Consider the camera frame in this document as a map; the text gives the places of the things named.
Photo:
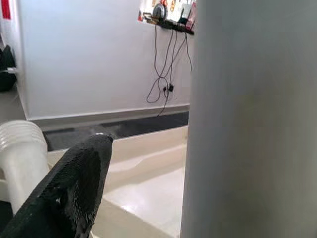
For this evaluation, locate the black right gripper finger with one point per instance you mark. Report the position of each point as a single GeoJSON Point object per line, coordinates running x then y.
{"type": "Point", "coordinates": [74, 188]}

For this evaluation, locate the white plastic table leg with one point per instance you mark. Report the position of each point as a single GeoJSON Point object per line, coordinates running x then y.
{"type": "Point", "coordinates": [247, 124]}
{"type": "Point", "coordinates": [22, 158]}

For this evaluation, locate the white plastic table top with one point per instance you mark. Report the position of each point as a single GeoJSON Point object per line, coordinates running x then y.
{"type": "Point", "coordinates": [148, 193]}

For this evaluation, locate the black bag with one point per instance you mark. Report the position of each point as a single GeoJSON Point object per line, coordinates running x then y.
{"type": "Point", "coordinates": [7, 72]}

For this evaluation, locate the red paper sign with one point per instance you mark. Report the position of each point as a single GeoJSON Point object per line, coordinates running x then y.
{"type": "Point", "coordinates": [5, 8]}

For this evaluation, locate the round grey gadget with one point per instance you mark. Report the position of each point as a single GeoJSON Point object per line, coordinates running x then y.
{"type": "Point", "coordinates": [161, 11]}

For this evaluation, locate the black wall plug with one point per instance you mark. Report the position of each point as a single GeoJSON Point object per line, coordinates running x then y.
{"type": "Point", "coordinates": [168, 88]}

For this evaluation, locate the black wall shelf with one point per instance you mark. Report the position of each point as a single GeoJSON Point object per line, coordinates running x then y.
{"type": "Point", "coordinates": [173, 24]}

